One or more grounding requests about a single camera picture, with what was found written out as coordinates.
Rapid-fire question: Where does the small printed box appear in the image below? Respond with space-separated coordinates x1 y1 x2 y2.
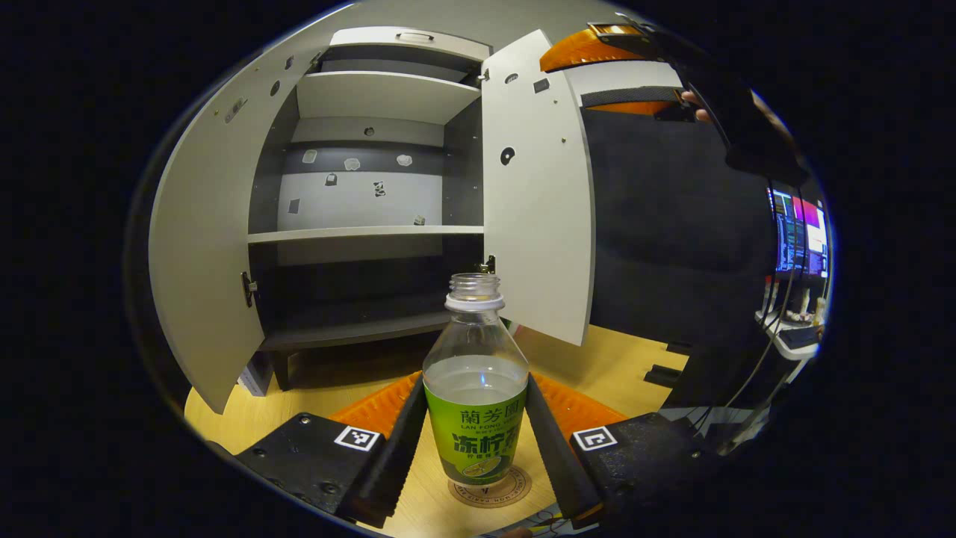
238 365 275 398

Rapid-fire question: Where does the computer monitor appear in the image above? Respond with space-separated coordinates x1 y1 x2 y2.
769 187 831 279

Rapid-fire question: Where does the white and grey cabinet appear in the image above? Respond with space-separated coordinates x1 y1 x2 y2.
246 26 494 393

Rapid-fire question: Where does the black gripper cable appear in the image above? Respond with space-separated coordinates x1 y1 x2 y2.
695 176 806 449

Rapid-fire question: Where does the white cabinet door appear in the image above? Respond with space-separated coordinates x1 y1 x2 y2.
480 30 596 347
148 52 329 415

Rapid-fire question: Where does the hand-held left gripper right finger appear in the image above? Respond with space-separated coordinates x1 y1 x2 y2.
525 371 722 528

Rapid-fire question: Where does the black backdrop cloth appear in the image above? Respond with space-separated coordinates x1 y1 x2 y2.
579 64 781 356

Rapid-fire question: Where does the white cabinet shelf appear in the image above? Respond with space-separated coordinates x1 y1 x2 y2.
248 226 485 244
297 71 481 126

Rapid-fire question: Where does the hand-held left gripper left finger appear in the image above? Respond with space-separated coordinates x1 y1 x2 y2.
235 371 428 529

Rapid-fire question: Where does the round brown coaster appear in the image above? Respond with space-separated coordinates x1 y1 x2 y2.
448 465 533 509

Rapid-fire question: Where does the clear bottle with green label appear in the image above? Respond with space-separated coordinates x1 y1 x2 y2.
422 273 530 488

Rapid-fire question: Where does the white side desk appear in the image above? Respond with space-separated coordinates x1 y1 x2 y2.
754 299 825 361

